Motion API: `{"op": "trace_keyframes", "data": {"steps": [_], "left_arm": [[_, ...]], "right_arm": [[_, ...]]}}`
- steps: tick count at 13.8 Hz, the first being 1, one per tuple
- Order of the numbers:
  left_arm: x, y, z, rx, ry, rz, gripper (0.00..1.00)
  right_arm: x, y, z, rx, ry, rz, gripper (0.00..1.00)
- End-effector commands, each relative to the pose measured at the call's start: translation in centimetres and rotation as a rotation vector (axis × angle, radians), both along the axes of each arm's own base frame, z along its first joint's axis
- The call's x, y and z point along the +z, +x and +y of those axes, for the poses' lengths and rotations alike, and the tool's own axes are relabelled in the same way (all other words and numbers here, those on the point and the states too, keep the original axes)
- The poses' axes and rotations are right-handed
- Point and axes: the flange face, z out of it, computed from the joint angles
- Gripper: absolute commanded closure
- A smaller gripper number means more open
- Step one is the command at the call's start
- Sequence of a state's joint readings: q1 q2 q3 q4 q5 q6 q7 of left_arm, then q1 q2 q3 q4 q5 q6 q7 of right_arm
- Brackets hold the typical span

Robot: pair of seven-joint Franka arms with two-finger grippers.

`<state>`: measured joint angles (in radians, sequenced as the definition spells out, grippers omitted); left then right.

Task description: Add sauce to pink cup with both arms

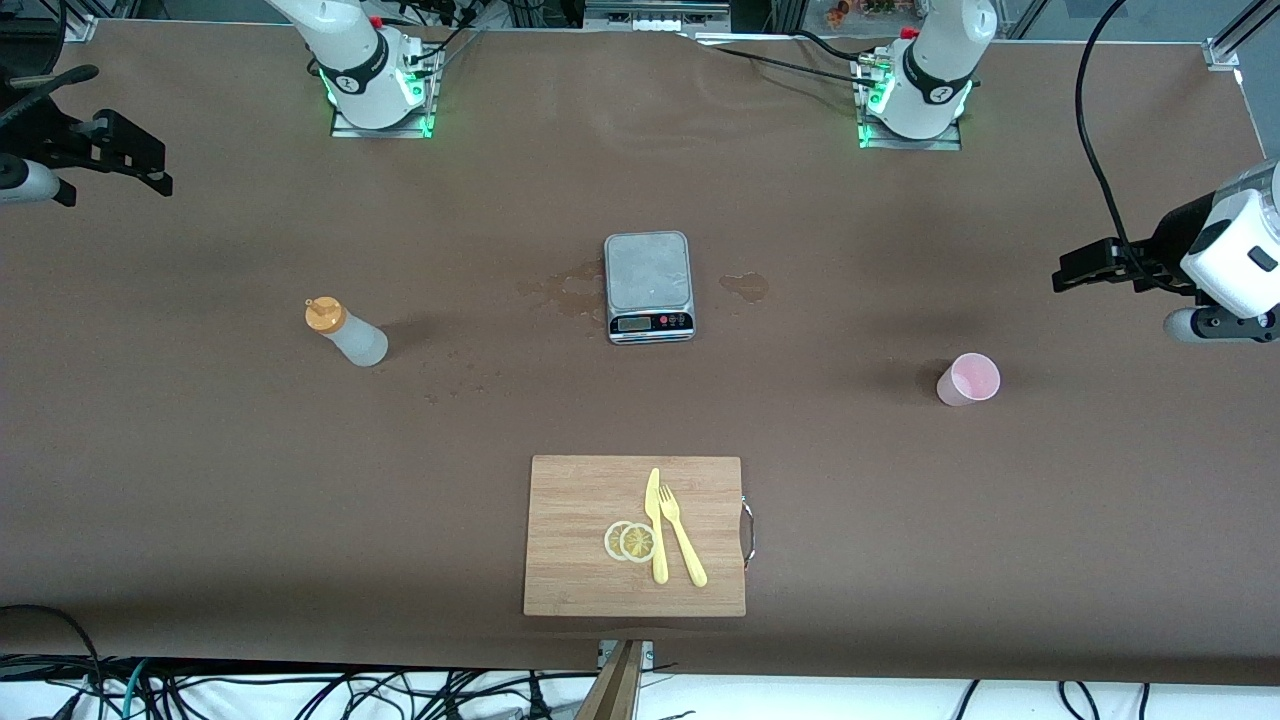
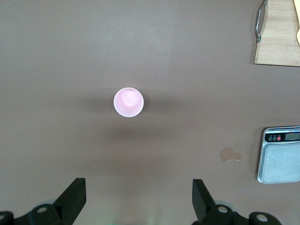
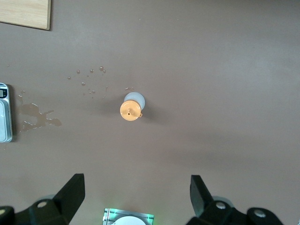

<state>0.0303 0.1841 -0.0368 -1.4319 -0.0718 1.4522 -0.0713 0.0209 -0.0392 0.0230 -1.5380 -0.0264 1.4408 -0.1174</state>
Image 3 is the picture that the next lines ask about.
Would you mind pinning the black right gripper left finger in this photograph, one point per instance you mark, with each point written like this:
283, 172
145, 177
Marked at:
70, 194

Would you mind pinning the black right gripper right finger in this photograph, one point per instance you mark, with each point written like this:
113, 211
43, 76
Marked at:
201, 199

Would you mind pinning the translucent sauce bottle orange cap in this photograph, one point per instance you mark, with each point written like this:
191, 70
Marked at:
130, 112

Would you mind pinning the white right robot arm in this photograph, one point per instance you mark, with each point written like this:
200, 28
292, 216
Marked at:
132, 221

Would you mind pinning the wide brown liquid stain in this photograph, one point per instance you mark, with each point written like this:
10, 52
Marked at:
30, 111

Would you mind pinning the silver digital kitchen scale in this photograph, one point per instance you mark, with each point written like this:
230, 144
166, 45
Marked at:
4, 117

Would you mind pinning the bamboo cutting board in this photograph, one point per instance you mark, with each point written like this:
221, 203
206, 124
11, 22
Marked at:
23, 11

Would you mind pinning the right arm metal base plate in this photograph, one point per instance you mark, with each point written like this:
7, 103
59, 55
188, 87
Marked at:
110, 214

